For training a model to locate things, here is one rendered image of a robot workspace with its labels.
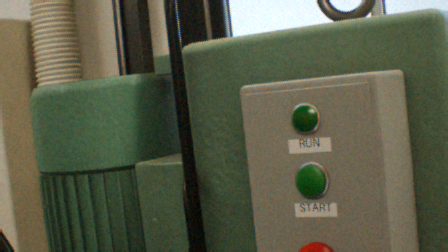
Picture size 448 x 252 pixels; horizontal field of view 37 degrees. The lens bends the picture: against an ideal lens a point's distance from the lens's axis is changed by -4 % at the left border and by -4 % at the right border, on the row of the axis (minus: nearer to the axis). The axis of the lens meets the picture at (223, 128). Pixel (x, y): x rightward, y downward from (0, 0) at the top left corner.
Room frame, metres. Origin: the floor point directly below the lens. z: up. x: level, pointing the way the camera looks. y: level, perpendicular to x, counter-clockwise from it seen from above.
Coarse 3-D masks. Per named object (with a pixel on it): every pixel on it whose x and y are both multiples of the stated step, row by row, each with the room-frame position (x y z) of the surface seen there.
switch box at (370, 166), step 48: (288, 96) 0.44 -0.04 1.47; (336, 96) 0.42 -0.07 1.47; (384, 96) 0.42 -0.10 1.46; (336, 144) 0.43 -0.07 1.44; (384, 144) 0.41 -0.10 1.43; (288, 192) 0.45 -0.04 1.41; (336, 192) 0.43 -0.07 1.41; (384, 192) 0.41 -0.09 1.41; (288, 240) 0.45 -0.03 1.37; (336, 240) 0.43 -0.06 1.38; (384, 240) 0.41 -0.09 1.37
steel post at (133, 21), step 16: (112, 0) 2.15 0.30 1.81; (128, 0) 2.12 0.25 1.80; (144, 0) 2.15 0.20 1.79; (128, 16) 2.13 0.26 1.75; (144, 16) 2.14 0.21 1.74; (128, 32) 2.13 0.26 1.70; (144, 32) 2.13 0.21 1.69; (128, 48) 2.13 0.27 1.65; (144, 48) 2.12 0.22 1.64; (128, 64) 2.13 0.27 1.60; (144, 64) 2.12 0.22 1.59
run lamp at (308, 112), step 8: (304, 104) 0.43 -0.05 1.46; (312, 104) 0.43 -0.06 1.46; (296, 112) 0.43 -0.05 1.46; (304, 112) 0.43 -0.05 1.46; (312, 112) 0.43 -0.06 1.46; (296, 120) 0.43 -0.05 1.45; (304, 120) 0.43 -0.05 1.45; (312, 120) 0.43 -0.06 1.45; (320, 120) 0.43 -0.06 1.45; (296, 128) 0.44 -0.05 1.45; (304, 128) 0.43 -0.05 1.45; (312, 128) 0.43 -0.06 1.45
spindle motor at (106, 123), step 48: (48, 96) 0.68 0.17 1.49; (96, 96) 0.67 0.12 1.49; (144, 96) 0.68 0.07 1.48; (48, 144) 0.69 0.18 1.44; (96, 144) 0.67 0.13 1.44; (144, 144) 0.68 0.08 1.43; (48, 192) 0.70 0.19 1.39; (96, 192) 0.67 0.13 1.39; (48, 240) 0.72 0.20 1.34; (96, 240) 0.67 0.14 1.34; (144, 240) 0.68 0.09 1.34
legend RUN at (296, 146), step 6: (318, 138) 0.43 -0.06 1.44; (324, 138) 0.43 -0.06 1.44; (288, 144) 0.44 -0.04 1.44; (294, 144) 0.44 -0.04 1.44; (300, 144) 0.44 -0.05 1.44; (306, 144) 0.44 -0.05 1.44; (312, 144) 0.44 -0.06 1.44; (318, 144) 0.43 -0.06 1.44; (324, 144) 0.43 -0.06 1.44; (330, 144) 0.43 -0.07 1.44; (294, 150) 0.44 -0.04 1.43; (300, 150) 0.44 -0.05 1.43; (306, 150) 0.44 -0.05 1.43; (312, 150) 0.44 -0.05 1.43; (318, 150) 0.43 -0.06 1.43; (324, 150) 0.43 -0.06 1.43; (330, 150) 0.43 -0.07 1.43
